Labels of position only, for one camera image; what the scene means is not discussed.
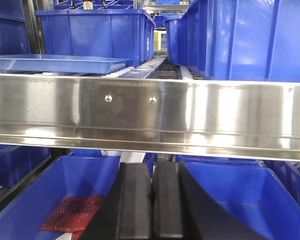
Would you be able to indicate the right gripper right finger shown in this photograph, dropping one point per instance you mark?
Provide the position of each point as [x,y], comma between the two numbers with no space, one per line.
[183,210]

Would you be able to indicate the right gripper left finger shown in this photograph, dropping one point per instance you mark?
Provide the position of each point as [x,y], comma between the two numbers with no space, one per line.
[126,211]

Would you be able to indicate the light blue plastic tray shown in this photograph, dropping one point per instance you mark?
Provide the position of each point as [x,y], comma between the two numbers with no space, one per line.
[61,63]

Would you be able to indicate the red bubble wrap bag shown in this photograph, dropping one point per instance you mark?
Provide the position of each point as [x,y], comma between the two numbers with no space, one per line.
[73,215]

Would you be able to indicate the blue bin lower right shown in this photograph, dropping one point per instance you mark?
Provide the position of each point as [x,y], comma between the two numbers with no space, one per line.
[252,193]

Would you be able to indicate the blue bin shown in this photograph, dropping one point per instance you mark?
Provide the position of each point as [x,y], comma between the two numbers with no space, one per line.
[67,176]
[252,193]
[13,34]
[238,40]
[118,33]

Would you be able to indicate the blue bin lower left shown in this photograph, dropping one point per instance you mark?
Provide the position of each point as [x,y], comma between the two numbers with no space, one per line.
[67,176]

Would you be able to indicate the blue bin upper middle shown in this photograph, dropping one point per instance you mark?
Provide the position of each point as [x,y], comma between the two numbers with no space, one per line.
[118,33]

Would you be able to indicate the blue bin upper right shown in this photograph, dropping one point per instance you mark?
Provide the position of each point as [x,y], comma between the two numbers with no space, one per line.
[238,40]

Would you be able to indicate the blue bin upper left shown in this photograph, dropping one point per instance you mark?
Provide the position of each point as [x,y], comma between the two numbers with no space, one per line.
[13,34]

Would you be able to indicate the stainless steel shelf rail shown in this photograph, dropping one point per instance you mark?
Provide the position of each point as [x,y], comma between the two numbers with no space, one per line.
[214,118]

